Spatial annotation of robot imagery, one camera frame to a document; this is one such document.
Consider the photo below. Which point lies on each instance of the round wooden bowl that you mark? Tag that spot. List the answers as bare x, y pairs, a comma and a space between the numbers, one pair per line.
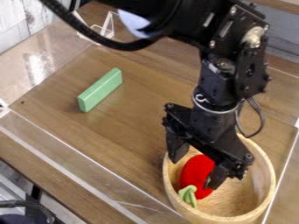
239, 201

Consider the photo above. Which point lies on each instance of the black metal stand base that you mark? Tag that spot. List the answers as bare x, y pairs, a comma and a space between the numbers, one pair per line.
36, 212

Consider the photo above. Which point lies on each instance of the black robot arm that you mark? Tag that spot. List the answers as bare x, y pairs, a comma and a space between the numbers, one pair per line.
228, 32

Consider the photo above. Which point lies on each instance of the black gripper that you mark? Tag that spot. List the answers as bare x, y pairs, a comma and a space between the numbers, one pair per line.
211, 134

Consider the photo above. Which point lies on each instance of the clear acrylic corner bracket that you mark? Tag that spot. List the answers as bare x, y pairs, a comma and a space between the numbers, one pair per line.
100, 30

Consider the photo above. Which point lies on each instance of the red plush strawberry toy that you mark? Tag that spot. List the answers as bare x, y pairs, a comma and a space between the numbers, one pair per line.
195, 172

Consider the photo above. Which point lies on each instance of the green rectangular block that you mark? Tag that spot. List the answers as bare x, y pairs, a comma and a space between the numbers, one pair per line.
99, 90

